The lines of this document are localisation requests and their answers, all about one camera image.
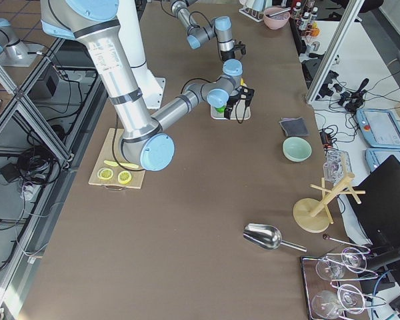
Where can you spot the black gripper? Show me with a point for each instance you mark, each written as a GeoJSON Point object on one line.
{"type": "Point", "coordinates": [232, 97]}
{"type": "Point", "coordinates": [227, 55]}

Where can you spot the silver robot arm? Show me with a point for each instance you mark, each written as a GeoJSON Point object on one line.
{"type": "Point", "coordinates": [110, 32]}
{"type": "Point", "coordinates": [203, 26]}

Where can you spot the grey robot arm background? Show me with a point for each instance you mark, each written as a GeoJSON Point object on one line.
{"type": "Point", "coordinates": [13, 52]}

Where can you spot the white plastic tray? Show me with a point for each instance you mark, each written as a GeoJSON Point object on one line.
{"type": "Point", "coordinates": [239, 112]}

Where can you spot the pink bowl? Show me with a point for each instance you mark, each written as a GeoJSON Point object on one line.
{"type": "Point", "coordinates": [276, 17]}

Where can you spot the grey folded cloth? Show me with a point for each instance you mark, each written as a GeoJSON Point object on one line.
{"type": "Point", "coordinates": [294, 127]}

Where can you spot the mint green bowl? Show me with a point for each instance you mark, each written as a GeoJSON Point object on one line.
{"type": "Point", "coordinates": [296, 149]}

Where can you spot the clear glass mug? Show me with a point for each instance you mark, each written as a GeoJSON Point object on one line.
{"type": "Point", "coordinates": [336, 165]}

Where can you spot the wooden mug tree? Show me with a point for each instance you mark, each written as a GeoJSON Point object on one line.
{"type": "Point", "coordinates": [313, 215]}

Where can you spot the upper blue teach pendant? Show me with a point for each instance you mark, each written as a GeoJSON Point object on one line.
{"type": "Point", "coordinates": [379, 128]}

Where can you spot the blue teach pendant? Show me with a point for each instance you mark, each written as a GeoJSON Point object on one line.
{"type": "Point", "coordinates": [376, 156]}
{"type": "Point", "coordinates": [379, 128]}

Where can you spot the lower blue teach pendant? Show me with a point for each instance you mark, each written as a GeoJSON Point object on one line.
{"type": "Point", "coordinates": [376, 156]}

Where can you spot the silver metal scoop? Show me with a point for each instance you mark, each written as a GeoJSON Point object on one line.
{"type": "Point", "coordinates": [267, 237]}

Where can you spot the right lemon slice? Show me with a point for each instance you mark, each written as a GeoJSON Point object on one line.
{"type": "Point", "coordinates": [124, 177]}

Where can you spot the lemon slice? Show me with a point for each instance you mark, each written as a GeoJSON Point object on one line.
{"type": "Point", "coordinates": [105, 174]}
{"type": "Point", "coordinates": [124, 177]}

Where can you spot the yellow lemon wedge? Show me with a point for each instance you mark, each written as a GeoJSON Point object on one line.
{"type": "Point", "coordinates": [116, 164]}

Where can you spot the wooden cutting board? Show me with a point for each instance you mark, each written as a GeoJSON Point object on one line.
{"type": "Point", "coordinates": [111, 151]}

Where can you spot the left lemon slice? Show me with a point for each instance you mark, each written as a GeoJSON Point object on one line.
{"type": "Point", "coordinates": [105, 174]}

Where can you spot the small dark-headed spoon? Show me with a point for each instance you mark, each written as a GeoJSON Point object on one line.
{"type": "Point", "coordinates": [329, 238]}

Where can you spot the black monitor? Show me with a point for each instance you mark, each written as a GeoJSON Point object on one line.
{"type": "Point", "coordinates": [379, 211]}

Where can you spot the upper left wine glass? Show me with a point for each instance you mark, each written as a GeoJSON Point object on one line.
{"type": "Point", "coordinates": [330, 269]}

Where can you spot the wine glass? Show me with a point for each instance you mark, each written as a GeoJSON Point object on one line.
{"type": "Point", "coordinates": [330, 269]}
{"type": "Point", "coordinates": [326, 305]}
{"type": "Point", "coordinates": [351, 299]}
{"type": "Point", "coordinates": [354, 260]}

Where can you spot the upper right wine glass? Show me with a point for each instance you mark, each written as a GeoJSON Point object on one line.
{"type": "Point", "coordinates": [354, 260]}

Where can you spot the lower left wine glass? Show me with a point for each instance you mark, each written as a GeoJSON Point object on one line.
{"type": "Point", "coordinates": [326, 305]}

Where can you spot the lower right wine glass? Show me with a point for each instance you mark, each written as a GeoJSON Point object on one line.
{"type": "Point", "coordinates": [351, 299]}

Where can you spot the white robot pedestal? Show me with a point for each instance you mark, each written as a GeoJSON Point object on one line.
{"type": "Point", "coordinates": [131, 40]}

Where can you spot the aluminium frame post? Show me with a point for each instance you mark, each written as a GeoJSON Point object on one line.
{"type": "Point", "coordinates": [341, 31]}

